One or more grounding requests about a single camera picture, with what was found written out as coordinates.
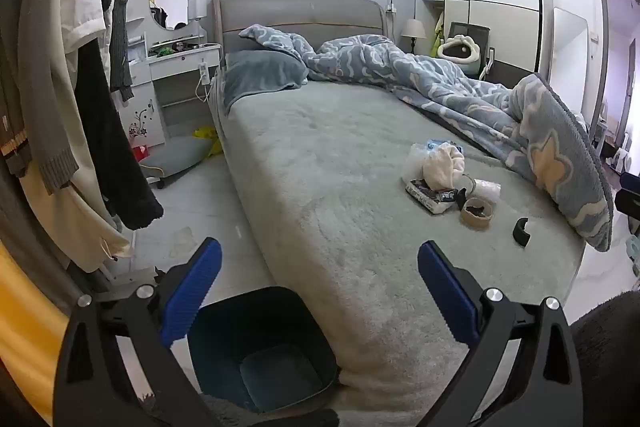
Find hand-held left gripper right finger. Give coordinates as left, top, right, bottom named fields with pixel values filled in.
left=417, top=241, right=586, bottom=427

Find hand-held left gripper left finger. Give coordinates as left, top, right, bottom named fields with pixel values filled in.
left=52, top=237, right=223, bottom=427

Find dark plastic trash bin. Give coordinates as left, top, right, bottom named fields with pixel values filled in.
left=187, top=286, right=341, bottom=413

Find black curved plastic clip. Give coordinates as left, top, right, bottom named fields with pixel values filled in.
left=512, top=218, right=531, bottom=248

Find clear floor wrapper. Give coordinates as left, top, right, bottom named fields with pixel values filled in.
left=169, top=227, right=196, bottom=258

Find cardboard tape roll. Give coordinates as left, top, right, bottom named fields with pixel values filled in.
left=460, top=197, right=496, bottom=230

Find black white packet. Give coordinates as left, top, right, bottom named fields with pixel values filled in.
left=405, top=178, right=458, bottom=214

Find cream sock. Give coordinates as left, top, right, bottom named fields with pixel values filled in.
left=422, top=144, right=465, bottom=192

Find crumpled white plastic bag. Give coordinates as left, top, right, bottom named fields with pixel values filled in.
left=402, top=142, right=436, bottom=182

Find grey floor cushion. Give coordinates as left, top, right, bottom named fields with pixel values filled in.
left=139, top=136, right=213, bottom=190

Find cream garment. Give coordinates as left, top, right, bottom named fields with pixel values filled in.
left=15, top=162, right=133, bottom=275

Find blue white packet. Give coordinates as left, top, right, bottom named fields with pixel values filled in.
left=422, top=138, right=463, bottom=155

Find yellow plastic bag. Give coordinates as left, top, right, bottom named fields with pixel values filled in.
left=194, top=127, right=223, bottom=156

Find dark fuzzy cloth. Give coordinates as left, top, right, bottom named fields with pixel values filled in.
left=570, top=289, right=640, bottom=427

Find grey bed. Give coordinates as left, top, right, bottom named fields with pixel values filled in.
left=212, top=0, right=588, bottom=413

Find yellow cloth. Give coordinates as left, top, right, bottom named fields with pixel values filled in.
left=0, top=237, right=68, bottom=425

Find blue patterned blanket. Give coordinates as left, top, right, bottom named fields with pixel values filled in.
left=239, top=24, right=615, bottom=253

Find black chair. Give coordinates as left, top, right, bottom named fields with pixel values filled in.
left=447, top=22, right=491, bottom=78

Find white cat bed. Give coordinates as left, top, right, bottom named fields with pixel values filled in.
left=436, top=34, right=482, bottom=72

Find blue grey pillow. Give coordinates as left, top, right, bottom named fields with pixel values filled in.
left=222, top=51, right=309, bottom=115

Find white dressing table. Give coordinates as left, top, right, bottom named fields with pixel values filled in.
left=125, top=0, right=222, bottom=148

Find bedside lamp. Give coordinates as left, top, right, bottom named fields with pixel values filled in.
left=400, top=19, right=427, bottom=55

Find dark grey knit cardigan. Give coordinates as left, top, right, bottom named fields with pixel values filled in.
left=97, top=0, right=135, bottom=104

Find hanging clothes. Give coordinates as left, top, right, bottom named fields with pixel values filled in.
left=0, top=0, right=81, bottom=195

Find white cylinder table lamp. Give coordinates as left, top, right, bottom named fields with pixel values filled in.
left=187, top=0, right=208, bottom=45

